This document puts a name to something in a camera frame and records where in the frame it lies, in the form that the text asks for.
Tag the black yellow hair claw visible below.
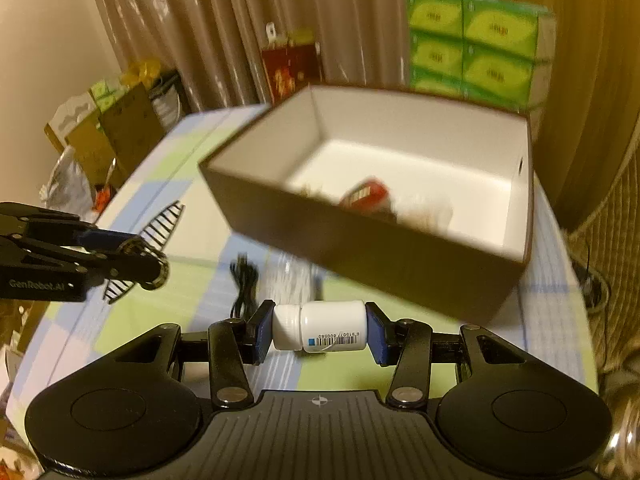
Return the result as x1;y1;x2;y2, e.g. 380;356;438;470
102;200;186;303

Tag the chair with quilted cover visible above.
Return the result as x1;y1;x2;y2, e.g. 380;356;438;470
565;150;640;371

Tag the brown cardboard boxes pile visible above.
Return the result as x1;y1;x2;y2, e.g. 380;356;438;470
97;87;166;186

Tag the red snack packet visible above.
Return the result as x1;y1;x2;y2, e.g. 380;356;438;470
339;176;393;216

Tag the white pill bottle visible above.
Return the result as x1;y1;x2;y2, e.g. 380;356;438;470
271;300;369;353

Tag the brown cardboard box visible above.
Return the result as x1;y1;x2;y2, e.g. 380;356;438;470
199;85;536;323

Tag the green tissue packet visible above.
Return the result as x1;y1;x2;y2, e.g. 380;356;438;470
90;77;126;111

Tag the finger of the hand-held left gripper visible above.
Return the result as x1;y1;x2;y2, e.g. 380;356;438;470
0;202;146;253
0;240;168;291

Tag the black bag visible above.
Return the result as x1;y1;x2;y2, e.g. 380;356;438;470
150;72;191;131

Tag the golden yellow curtain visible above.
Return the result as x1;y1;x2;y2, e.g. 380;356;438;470
435;0;640;211

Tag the beige shiny curtain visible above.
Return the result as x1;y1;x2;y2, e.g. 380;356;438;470
82;0;431;116

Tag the yellow plastic bag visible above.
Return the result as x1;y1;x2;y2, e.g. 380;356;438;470
122;60;163;86

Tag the black USB cable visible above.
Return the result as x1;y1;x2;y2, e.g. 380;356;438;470
229;252;261;318

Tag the red gift bag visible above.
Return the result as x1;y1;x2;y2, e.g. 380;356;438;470
260;22;323;106

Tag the clear plastic bag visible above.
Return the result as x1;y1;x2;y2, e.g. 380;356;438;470
40;147;96;211

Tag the stack of green tissue packs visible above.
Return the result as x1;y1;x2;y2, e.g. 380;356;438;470
405;0;558;111

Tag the clear floss pick box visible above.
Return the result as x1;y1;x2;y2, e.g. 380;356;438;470
260;260;321;306

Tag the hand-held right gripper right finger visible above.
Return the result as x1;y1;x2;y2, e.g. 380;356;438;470
365;302;538;410

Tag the brown carton with white card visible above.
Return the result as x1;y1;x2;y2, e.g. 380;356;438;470
45;92;116;181

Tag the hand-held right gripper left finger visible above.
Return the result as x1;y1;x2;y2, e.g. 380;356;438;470
107;300;277;410

